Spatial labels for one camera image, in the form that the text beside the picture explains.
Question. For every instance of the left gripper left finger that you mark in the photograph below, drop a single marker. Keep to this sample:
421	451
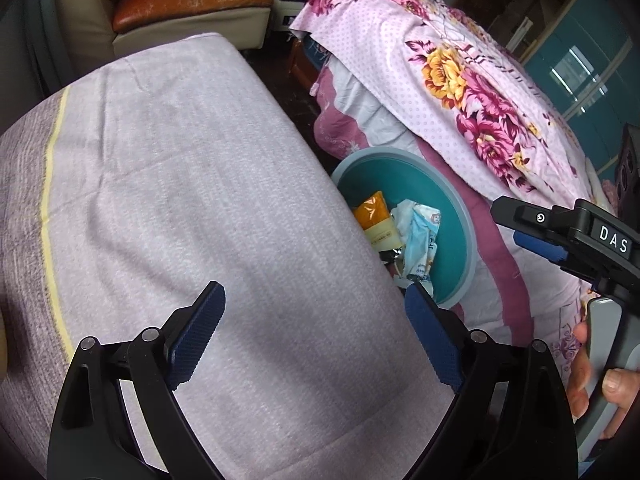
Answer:
91	436

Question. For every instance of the teal glass cabinet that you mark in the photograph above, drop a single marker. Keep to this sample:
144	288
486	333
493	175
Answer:
589	68

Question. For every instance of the teal plastic trash bin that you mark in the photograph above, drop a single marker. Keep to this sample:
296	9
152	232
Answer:
400	176

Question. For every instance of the pink floral quilt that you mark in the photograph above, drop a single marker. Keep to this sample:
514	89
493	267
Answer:
422	77

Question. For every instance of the person's right hand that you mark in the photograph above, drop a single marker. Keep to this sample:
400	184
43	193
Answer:
619	387

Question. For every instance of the cartoon printed face mask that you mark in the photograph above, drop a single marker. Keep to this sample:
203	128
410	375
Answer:
418	226

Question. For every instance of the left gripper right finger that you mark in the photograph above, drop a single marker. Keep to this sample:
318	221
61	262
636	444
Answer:
509	418

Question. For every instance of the cream leather sofa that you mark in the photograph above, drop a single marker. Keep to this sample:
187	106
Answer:
96	32

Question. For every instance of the orange Ovaltine snack wrapper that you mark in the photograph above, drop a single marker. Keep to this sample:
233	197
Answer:
372	211

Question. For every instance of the orange seat cushion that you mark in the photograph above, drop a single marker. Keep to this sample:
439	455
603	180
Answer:
132	14

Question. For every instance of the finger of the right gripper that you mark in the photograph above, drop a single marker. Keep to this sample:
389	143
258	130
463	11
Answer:
550	225
550	247

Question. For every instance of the yellow white paper packet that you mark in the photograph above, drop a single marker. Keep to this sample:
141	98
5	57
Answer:
384	236

